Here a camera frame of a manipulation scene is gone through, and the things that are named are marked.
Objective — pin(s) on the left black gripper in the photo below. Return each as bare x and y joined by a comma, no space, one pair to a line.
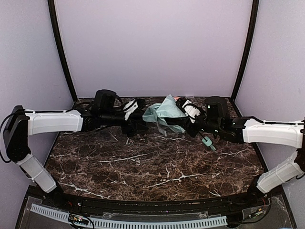
130,123

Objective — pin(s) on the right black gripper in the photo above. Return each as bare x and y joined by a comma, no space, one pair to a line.
190,125

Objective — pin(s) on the mint green folding umbrella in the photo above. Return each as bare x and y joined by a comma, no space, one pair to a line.
167,114

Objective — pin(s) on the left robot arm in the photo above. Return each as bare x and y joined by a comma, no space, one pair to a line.
106,110

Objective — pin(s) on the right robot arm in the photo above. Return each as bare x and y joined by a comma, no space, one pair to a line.
216,120

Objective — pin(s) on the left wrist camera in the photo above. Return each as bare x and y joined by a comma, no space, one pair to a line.
129,108

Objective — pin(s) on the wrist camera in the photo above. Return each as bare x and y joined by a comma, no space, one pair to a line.
129,108
188,108

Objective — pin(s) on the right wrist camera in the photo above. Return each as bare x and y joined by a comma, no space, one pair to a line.
188,108

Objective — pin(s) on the black front rail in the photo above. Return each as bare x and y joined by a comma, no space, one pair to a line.
96,206

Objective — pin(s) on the white slotted cable duct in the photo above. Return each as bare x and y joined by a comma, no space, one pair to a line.
128,221

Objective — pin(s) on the black corner post right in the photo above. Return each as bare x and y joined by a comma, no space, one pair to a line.
247,48

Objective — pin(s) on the black corner post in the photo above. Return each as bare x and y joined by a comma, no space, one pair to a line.
247,48
60,49

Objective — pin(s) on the black corner post left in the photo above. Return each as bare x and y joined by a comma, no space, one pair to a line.
60,49

